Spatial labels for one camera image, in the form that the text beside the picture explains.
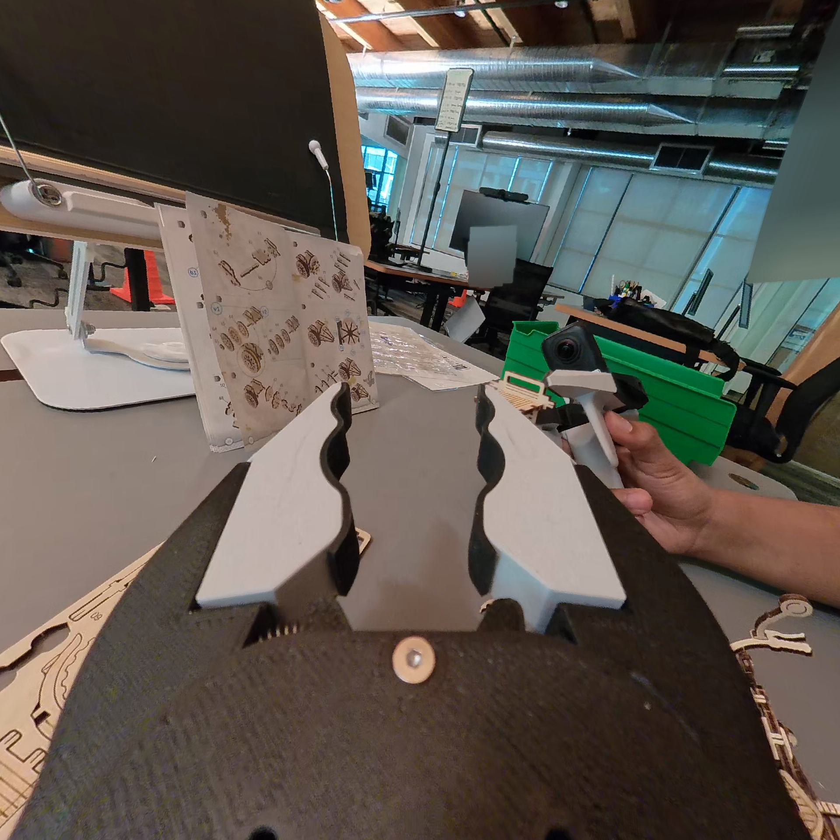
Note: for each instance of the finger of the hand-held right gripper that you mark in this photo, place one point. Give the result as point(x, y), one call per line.
point(581, 384)

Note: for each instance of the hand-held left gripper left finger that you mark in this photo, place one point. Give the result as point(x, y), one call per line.
point(275, 518)

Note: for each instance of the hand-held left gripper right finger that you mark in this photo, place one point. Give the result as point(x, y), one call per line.
point(551, 525)

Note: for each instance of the striped wooden puzzle piece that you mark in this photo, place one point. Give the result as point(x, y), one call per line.
point(528, 400)

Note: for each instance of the person's right forearm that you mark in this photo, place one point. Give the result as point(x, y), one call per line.
point(774, 551)

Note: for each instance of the grey desk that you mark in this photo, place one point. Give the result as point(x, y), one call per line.
point(98, 472)

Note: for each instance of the person's right hand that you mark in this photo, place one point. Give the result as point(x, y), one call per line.
point(669, 499)

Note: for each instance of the black office chair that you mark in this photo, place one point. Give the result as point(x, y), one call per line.
point(528, 308)
point(787, 407)

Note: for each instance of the green plastic bin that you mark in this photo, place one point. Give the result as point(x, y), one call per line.
point(669, 413)

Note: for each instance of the black bag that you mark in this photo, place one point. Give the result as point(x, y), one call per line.
point(669, 325)

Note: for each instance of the orange traffic cone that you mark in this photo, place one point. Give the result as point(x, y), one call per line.
point(148, 282)
point(458, 299)

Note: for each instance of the clear plastic bag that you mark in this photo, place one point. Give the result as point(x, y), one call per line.
point(426, 354)

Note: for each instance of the black monitor on stand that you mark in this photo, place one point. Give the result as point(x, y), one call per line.
point(499, 210)

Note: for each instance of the model instruction booklet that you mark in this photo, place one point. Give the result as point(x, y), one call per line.
point(275, 328)

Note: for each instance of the whiteboard sign on pole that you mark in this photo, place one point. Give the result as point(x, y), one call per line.
point(454, 98)

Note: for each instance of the wooden puzzle sheet with wheels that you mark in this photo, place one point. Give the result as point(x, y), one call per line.
point(39, 689)

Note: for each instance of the wooden mechanical model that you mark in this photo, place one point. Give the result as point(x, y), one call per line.
point(787, 722)

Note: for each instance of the black panel with wooden rim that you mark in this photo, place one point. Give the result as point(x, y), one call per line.
point(164, 98)

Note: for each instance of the silver ventilation duct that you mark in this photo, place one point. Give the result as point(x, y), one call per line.
point(525, 72)

